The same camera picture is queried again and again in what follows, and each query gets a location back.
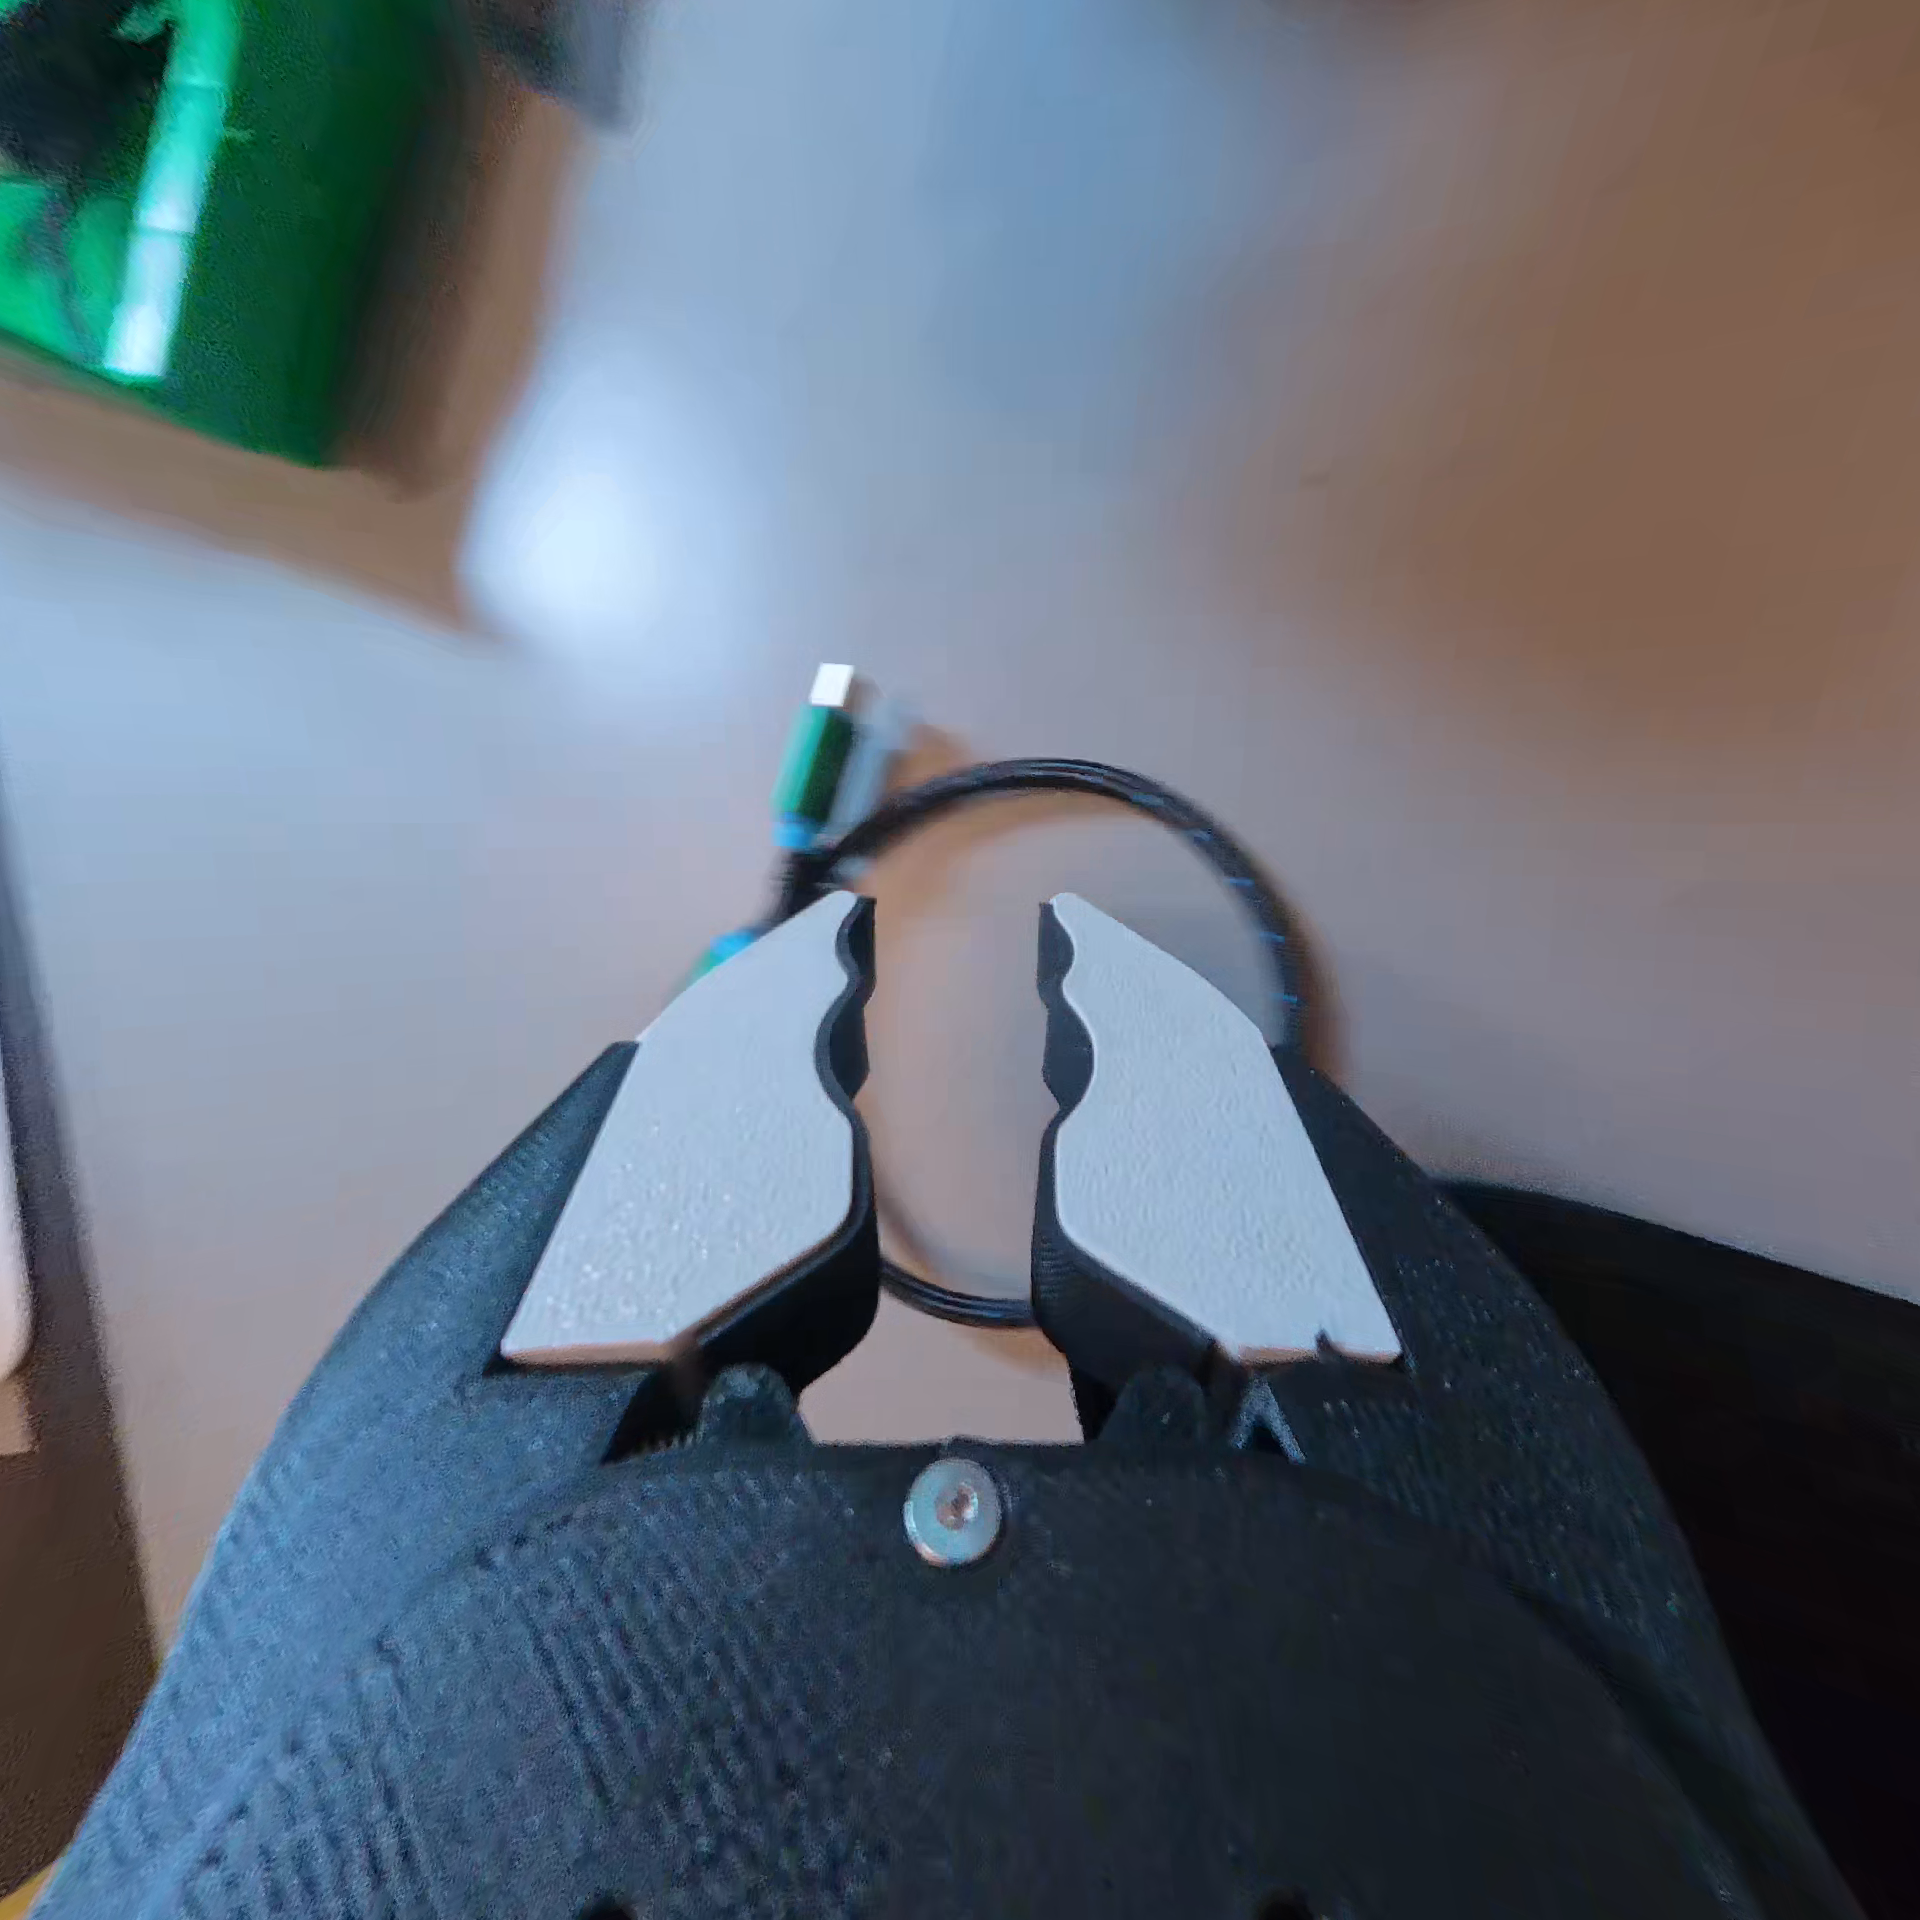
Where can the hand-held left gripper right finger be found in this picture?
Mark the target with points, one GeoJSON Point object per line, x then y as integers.
{"type": "Point", "coordinates": [1201, 1171]}

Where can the black mesh wrist rest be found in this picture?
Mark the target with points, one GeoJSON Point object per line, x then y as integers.
{"type": "Point", "coordinates": [1769, 1424]}

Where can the green plastic bin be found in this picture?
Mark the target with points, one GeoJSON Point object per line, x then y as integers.
{"type": "Point", "coordinates": [300, 224]}

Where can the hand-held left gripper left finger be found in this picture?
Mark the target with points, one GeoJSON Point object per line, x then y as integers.
{"type": "Point", "coordinates": [704, 1171]}

